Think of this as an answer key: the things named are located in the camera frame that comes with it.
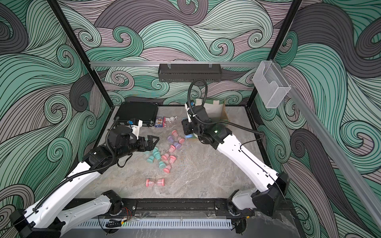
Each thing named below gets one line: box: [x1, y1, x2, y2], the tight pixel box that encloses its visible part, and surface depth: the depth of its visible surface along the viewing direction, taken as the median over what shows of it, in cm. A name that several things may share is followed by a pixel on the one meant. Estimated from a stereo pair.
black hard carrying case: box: [113, 102, 159, 127], surface depth 115 cm
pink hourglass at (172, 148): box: [168, 144, 177, 153], surface depth 94 cm
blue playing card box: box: [154, 116, 164, 128], surface depth 109 cm
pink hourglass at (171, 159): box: [163, 155, 177, 174], surface depth 89 cm
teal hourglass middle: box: [146, 151, 161, 164], surface depth 92 cm
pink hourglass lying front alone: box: [145, 178, 166, 187], surface depth 81 cm
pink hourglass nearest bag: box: [171, 129, 186, 145], surface depth 102 cm
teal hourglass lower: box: [158, 160, 167, 170], surface depth 87 cm
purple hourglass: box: [167, 134, 182, 150], surface depth 100 cm
